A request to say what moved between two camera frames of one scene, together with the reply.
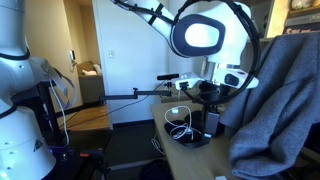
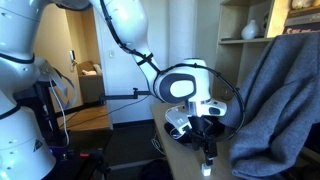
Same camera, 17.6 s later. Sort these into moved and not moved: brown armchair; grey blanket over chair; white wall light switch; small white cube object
Moved: small white cube object
Not moved: brown armchair; grey blanket over chair; white wall light switch
